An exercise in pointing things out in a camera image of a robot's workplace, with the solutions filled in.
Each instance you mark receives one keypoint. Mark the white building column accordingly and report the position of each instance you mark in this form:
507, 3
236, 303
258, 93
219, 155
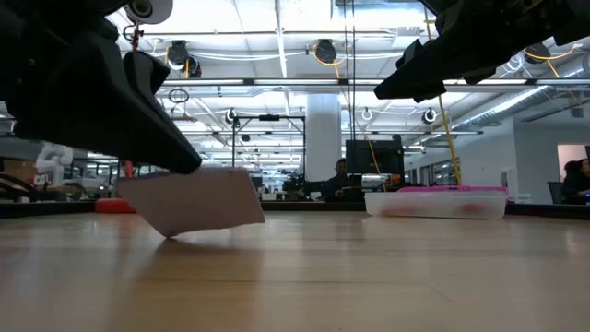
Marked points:
322, 138

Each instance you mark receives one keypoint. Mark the black background robot arm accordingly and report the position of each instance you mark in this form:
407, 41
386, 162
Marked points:
302, 186

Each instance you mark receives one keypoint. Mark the clear pencil box pink lid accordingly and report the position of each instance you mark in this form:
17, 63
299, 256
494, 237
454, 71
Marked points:
438, 207

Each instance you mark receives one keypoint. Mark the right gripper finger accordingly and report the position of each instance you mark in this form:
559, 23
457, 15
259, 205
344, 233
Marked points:
428, 74
411, 51

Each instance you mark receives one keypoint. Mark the lavender sticky note pad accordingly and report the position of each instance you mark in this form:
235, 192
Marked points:
198, 203

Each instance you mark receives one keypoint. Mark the person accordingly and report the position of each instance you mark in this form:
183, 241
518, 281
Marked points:
576, 180
341, 167

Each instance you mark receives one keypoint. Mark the black monitor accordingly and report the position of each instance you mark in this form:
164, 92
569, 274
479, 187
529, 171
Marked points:
378, 157

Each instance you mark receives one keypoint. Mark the black background frame rig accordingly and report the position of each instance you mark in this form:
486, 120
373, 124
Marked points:
269, 117

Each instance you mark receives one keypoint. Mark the red desk lamp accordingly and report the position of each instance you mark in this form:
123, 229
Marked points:
113, 206

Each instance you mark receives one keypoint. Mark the black aluminium table frame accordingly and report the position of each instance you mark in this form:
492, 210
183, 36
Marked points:
299, 206

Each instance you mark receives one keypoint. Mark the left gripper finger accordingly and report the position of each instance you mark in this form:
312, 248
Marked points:
83, 101
145, 76

